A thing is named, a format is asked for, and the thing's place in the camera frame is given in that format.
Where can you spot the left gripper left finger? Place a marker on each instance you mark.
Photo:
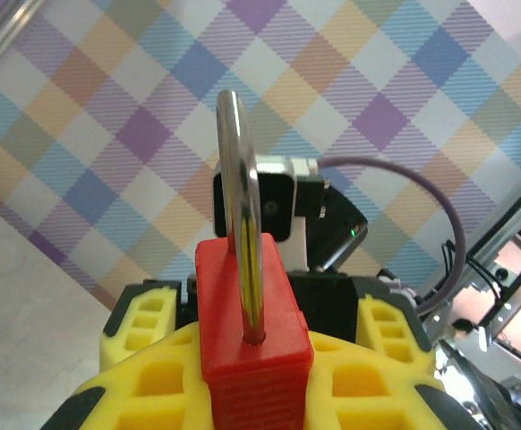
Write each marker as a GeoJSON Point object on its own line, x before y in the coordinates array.
{"type": "Point", "coordinates": [189, 358]}

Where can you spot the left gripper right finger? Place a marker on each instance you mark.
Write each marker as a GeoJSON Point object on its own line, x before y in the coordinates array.
{"type": "Point", "coordinates": [321, 380]}

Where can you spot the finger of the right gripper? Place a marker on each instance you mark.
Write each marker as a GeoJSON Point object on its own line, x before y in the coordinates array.
{"type": "Point", "coordinates": [173, 313]}
{"type": "Point", "coordinates": [368, 322]}

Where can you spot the red padlock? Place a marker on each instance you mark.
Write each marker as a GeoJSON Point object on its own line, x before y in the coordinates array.
{"type": "Point", "coordinates": [242, 380]}

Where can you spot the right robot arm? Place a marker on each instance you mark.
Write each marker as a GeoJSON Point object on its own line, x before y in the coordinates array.
{"type": "Point", "coordinates": [475, 394]}

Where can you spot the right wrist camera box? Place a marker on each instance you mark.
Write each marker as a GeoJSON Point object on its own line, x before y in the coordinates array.
{"type": "Point", "coordinates": [278, 210]}

